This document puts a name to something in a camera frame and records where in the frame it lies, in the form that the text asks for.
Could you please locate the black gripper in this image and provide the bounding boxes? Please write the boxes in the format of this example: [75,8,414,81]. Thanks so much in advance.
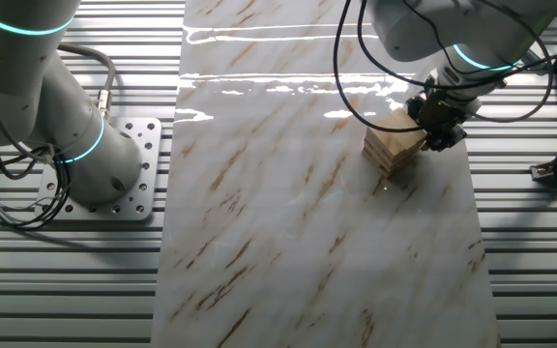
[406,89,476,154]

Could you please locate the white marble pattern sheet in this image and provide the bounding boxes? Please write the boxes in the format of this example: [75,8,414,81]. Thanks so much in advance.
[150,0,502,348]

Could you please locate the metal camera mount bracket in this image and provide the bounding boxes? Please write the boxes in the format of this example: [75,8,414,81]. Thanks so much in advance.
[529,153,557,184]

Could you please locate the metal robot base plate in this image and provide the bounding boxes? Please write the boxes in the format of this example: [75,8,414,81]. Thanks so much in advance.
[34,117,162,222]

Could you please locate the grey cable with metal connector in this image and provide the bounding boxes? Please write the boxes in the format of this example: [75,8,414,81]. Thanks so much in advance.
[58,42,118,121]

